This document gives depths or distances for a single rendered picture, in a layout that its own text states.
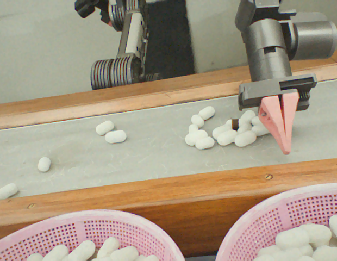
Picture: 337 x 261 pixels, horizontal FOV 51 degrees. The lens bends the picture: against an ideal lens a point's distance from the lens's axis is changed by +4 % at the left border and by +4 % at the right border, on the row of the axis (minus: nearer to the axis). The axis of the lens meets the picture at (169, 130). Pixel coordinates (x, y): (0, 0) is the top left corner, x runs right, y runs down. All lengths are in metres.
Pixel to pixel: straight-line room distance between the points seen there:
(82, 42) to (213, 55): 0.98
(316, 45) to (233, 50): 2.14
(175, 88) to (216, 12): 1.90
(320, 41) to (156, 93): 0.35
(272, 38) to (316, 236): 0.29
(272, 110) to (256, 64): 0.08
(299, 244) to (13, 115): 0.66
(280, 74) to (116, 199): 0.28
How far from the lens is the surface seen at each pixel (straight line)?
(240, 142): 0.54
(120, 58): 1.00
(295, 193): 0.41
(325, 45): 0.59
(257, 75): 0.53
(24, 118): 0.85
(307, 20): 0.61
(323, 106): 0.67
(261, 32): 0.56
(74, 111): 0.80
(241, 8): 0.61
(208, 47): 2.67
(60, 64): 2.81
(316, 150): 0.54
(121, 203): 0.44
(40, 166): 0.61
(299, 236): 0.40
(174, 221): 0.44
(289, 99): 0.50
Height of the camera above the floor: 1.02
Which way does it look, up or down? 26 degrees down
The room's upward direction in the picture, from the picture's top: 11 degrees counter-clockwise
